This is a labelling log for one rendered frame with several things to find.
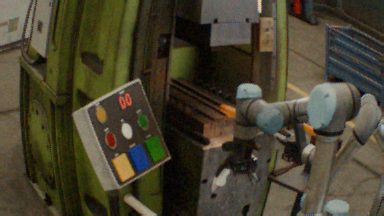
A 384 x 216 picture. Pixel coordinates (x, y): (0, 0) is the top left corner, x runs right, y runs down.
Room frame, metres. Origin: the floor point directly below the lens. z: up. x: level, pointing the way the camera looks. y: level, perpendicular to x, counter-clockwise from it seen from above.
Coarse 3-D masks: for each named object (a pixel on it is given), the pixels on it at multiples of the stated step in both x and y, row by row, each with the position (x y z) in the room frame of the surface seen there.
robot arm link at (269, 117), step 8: (256, 104) 1.77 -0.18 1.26; (264, 104) 1.76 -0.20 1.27; (272, 104) 1.77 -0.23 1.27; (280, 104) 1.77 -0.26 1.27; (248, 112) 1.77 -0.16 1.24; (256, 112) 1.74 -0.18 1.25; (264, 112) 1.72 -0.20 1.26; (272, 112) 1.71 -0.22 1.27; (280, 112) 1.72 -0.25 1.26; (288, 112) 1.76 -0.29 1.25; (256, 120) 1.73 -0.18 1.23; (264, 120) 1.70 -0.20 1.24; (272, 120) 1.70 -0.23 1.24; (280, 120) 1.72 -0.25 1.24; (288, 120) 1.76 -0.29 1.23; (264, 128) 1.70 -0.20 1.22; (272, 128) 1.70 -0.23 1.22; (280, 128) 1.72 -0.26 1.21
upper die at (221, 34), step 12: (180, 24) 2.44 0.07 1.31; (192, 24) 2.38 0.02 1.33; (204, 24) 2.33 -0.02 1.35; (216, 24) 2.31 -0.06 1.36; (228, 24) 2.34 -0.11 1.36; (240, 24) 2.38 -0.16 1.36; (192, 36) 2.38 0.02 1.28; (204, 36) 2.32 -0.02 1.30; (216, 36) 2.31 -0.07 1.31; (228, 36) 2.35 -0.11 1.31; (240, 36) 2.38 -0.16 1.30
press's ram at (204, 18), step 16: (192, 0) 2.31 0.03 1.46; (208, 0) 2.28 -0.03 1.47; (224, 0) 2.33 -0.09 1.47; (240, 0) 2.38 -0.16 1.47; (256, 0) 2.44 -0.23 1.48; (192, 16) 2.30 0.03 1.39; (208, 16) 2.28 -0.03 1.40; (224, 16) 2.33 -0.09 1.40; (240, 16) 2.38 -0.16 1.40; (256, 16) 2.44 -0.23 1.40
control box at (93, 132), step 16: (112, 96) 1.93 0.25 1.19; (144, 96) 2.07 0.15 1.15; (80, 112) 1.80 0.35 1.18; (96, 112) 1.82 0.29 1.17; (112, 112) 1.90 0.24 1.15; (128, 112) 1.96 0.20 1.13; (144, 112) 2.03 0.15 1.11; (80, 128) 1.80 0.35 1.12; (96, 128) 1.79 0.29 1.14; (112, 128) 1.86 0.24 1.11; (144, 128) 1.99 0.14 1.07; (96, 144) 1.77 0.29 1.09; (128, 144) 1.88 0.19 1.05; (144, 144) 1.95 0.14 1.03; (96, 160) 1.77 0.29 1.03; (128, 160) 1.84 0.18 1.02; (160, 160) 1.97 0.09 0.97; (112, 176) 1.74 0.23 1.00
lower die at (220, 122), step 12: (192, 84) 2.67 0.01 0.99; (180, 96) 2.52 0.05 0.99; (192, 96) 2.52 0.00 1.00; (216, 96) 2.55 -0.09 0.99; (168, 108) 2.47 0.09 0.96; (180, 108) 2.42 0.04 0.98; (192, 108) 2.43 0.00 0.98; (204, 108) 2.42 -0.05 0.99; (216, 108) 2.40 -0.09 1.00; (180, 120) 2.40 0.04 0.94; (192, 120) 2.35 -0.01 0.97; (204, 120) 2.32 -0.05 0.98; (216, 120) 2.33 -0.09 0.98; (228, 120) 2.36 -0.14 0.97; (204, 132) 2.30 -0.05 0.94; (216, 132) 2.33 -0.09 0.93; (228, 132) 2.37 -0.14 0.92
